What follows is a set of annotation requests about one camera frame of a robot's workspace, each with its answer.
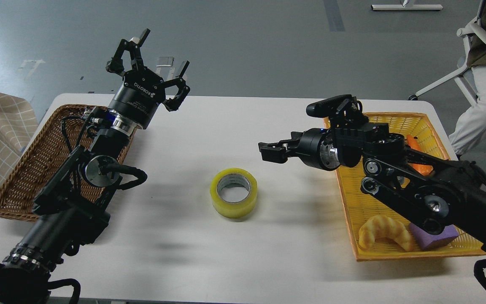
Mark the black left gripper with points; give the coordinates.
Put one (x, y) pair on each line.
(137, 99)

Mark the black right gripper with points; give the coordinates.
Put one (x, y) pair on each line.
(309, 146)

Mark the yellow tape roll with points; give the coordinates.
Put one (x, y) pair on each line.
(234, 193)

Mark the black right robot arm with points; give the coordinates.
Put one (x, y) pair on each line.
(429, 192)

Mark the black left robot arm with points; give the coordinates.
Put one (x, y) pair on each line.
(71, 207)

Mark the yellow plastic basket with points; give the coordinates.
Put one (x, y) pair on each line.
(359, 207)

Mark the brown wicker basket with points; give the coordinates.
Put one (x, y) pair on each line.
(36, 169)

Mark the toy croissant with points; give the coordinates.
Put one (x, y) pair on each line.
(379, 227)

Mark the orange toy carrot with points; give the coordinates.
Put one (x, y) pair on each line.
(422, 168)

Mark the purple foam block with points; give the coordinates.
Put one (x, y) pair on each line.
(427, 241)

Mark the white stand base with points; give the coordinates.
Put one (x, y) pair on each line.
(406, 5)

